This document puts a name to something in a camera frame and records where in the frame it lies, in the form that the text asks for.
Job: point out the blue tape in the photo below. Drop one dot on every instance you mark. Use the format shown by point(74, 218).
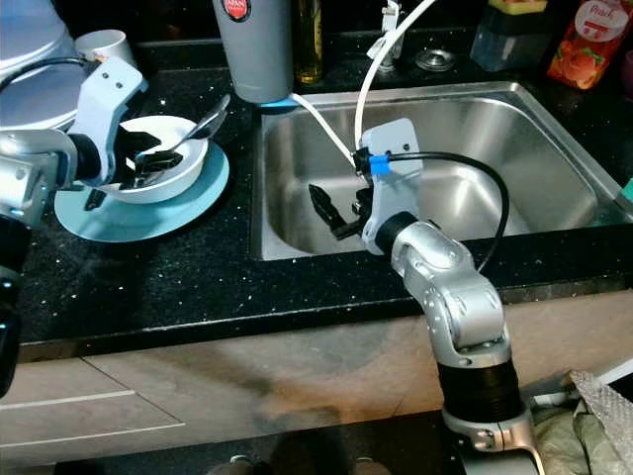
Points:
point(378, 163)

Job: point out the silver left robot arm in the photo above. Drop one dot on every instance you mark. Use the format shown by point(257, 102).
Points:
point(30, 178)

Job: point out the peach juice carton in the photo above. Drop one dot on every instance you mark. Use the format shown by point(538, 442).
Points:
point(588, 45)

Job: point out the clear bubble wrap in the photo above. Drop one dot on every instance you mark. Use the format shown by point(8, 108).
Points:
point(588, 435)

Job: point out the dark clear sponge container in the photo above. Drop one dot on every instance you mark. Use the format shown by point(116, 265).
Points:
point(509, 45)

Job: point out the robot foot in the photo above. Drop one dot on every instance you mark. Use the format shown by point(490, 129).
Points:
point(243, 467)
point(371, 468)

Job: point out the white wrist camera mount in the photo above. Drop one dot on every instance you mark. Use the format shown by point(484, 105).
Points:
point(114, 99)
point(391, 198)

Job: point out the grey tumbler with red logo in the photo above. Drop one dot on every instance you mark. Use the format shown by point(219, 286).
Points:
point(257, 64)

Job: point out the beige cabinet front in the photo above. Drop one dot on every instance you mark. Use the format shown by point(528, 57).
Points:
point(257, 386)

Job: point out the metal spoon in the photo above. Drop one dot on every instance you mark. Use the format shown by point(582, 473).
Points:
point(216, 117)

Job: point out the stainless steel sink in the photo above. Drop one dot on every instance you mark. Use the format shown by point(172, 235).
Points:
point(524, 129)

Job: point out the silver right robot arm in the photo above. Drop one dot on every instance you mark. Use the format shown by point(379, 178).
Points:
point(465, 307)

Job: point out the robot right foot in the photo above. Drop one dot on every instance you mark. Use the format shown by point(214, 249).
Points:
point(371, 468)

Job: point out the yellow oil bottle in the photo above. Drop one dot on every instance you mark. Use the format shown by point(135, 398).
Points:
point(308, 45)

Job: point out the yellow sponge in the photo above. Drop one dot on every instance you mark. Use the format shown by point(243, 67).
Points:
point(519, 6)

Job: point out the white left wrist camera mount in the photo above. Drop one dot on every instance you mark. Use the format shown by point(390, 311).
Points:
point(114, 99)

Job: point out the teal plastic item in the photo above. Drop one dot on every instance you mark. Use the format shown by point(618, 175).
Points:
point(626, 190)

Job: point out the white mug with print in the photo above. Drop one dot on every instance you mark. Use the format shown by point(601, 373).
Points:
point(104, 45)

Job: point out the white domed dish cover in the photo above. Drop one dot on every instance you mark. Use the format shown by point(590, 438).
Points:
point(25, 40)

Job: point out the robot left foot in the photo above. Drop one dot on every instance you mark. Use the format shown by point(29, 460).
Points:
point(243, 467)

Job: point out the metal faucet base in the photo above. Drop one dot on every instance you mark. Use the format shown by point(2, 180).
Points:
point(396, 45)

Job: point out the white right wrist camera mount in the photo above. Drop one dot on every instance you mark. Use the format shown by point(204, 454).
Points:
point(391, 198)

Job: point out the light blue plate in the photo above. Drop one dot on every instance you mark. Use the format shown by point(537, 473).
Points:
point(138, 223)

